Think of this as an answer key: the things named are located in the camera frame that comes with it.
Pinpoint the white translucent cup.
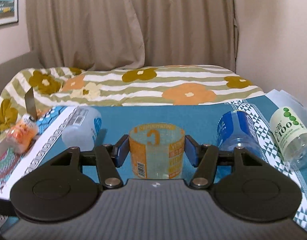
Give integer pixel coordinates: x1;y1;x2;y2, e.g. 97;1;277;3
61;107;102;151

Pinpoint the green white label cup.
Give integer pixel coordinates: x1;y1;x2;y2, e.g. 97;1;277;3
270;106;307;170

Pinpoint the teal patterned tablecloth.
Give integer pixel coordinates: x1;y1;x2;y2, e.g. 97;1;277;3
0;95;307;230

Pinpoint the floral striped duvet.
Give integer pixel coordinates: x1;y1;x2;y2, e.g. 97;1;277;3
0;65;263;142

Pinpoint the grey laptop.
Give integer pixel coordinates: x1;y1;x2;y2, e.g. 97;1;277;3
0;88;37;159

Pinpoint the grey headboard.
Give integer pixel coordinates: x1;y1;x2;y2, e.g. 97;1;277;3
0;51;44;95

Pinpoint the beige curtain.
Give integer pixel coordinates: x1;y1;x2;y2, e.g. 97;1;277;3
26;0;238;70

